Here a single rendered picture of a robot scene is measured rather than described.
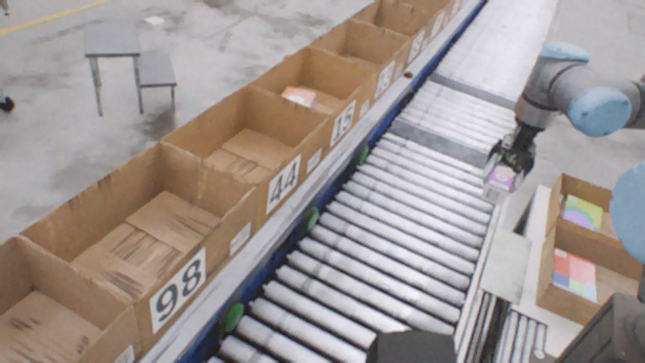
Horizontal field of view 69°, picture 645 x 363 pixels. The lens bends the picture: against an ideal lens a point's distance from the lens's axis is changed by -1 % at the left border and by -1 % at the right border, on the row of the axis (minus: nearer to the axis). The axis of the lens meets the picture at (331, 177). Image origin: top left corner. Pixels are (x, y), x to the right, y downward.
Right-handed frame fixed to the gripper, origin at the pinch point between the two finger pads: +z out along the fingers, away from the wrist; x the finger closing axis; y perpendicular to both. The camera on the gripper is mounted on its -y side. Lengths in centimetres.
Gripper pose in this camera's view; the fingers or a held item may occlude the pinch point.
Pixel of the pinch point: (498, 182)
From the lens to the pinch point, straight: 123.7
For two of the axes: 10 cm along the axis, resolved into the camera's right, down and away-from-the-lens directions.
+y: -4.3, 5.2, -7.4
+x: 8.9, 3.9, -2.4
